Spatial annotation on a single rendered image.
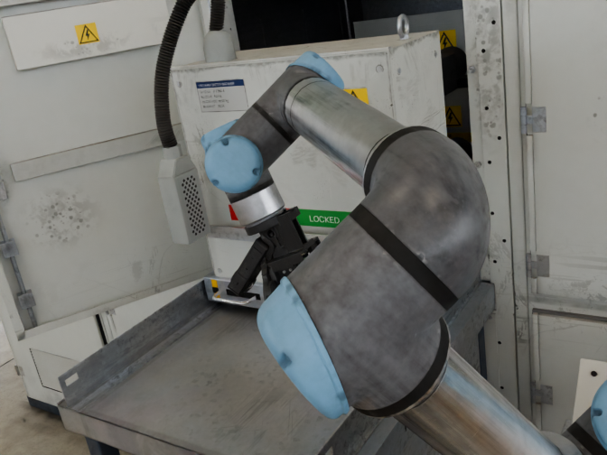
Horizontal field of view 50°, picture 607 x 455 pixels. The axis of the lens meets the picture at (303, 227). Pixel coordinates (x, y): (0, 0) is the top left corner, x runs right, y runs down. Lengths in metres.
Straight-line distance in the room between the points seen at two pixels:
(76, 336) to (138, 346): 1.15
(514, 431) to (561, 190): 0.72
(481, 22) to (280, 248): 0.60
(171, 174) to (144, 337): 0.35
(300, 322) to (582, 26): 0.88
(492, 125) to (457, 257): 0.85
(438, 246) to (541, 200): 0.85
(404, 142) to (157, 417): 0.78
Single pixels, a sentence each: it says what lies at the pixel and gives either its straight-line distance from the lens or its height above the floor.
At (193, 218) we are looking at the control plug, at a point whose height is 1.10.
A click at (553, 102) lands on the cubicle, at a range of 1.29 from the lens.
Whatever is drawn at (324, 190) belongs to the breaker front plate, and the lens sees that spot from 1.23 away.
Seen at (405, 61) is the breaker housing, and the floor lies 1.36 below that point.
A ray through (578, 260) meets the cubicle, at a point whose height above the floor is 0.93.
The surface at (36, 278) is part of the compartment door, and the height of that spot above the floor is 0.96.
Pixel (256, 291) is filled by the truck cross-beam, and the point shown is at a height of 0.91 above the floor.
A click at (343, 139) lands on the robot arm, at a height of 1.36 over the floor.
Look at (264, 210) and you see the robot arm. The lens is 0.97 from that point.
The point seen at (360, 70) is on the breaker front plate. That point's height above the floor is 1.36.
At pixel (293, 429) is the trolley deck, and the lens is 1.10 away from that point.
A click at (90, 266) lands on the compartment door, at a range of 1.67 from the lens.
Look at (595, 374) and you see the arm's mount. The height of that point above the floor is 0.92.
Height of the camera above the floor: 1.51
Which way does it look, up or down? 20 degrees down
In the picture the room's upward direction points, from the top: 9 degrees counter-clockwise
